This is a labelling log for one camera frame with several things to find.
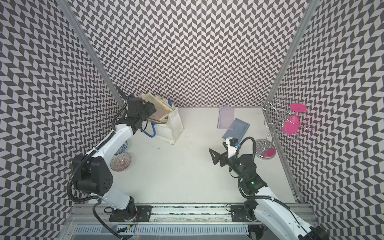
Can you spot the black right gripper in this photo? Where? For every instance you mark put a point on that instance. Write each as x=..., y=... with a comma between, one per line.
x=224, y=157

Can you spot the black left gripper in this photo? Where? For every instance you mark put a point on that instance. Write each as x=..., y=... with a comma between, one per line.
x=150, y=107

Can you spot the small yellow pouch under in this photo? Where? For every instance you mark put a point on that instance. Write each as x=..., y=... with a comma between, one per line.
x=163, y=107

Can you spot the dark blue pouch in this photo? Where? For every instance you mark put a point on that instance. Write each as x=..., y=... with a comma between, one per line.
x=239, y=128

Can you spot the white canvas bag blue handles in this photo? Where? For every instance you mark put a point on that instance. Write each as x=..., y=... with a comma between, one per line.
x=169, y=131

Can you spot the lilac mesh pouch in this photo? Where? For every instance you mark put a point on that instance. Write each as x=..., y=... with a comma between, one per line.
x=226, y=118

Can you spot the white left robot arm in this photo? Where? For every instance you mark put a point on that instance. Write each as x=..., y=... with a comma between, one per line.
x=92, y=179

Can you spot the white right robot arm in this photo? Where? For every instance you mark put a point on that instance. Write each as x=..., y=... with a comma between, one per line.
x=262, y=204

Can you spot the blue patterned ceramic bowl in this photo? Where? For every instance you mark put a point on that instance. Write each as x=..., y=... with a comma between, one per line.
x=122, y=148

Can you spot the pink glass dish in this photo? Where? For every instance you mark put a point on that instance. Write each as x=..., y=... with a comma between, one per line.
x=120, y=162

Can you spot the magenta plastic wine glass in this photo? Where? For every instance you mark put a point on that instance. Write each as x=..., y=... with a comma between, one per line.
x=292, y=123

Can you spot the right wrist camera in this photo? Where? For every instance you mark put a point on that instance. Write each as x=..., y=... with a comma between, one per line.
x=232, y=145

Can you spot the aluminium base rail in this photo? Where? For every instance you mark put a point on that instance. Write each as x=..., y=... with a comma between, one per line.
x=187, y=213

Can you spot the silver wire glass rack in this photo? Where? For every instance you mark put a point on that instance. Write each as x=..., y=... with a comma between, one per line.
x=276, y=124

